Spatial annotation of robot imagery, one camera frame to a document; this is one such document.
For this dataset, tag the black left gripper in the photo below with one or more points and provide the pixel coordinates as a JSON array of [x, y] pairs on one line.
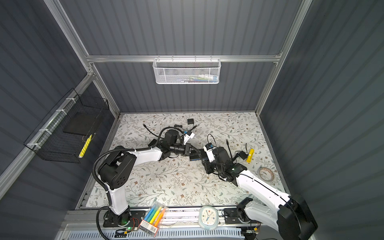
[[187, 149]]

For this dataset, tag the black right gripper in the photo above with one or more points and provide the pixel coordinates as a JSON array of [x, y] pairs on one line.
[[207, 165]]

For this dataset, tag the black ribbed network switch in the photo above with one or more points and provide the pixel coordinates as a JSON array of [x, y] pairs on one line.
[[198, 157]]

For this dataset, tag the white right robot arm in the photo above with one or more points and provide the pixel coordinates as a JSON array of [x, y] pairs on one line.
[[290, 216]]

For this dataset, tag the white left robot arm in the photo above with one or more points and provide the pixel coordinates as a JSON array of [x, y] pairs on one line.
[[112, 169]]

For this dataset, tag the clear tape roll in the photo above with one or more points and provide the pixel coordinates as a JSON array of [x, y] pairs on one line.
[[266, 174]]

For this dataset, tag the small mint desk clock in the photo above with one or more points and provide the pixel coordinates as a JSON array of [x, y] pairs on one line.
[[208, 218]]

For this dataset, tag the pack of coloured markers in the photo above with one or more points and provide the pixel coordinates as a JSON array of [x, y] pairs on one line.
[[153, 218]]

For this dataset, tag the yellow marker in basket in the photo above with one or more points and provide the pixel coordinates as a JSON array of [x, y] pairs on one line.
[[85, 147]]

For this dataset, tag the blue black network switch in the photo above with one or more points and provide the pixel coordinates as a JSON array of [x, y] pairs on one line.
[[152, 143]]

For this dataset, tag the white wire mesh basket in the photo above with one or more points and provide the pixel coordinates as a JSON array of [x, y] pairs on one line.
[[187, 73]]

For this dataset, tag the black wire wall basket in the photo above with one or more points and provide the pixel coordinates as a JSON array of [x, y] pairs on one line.
[[61, 137]]

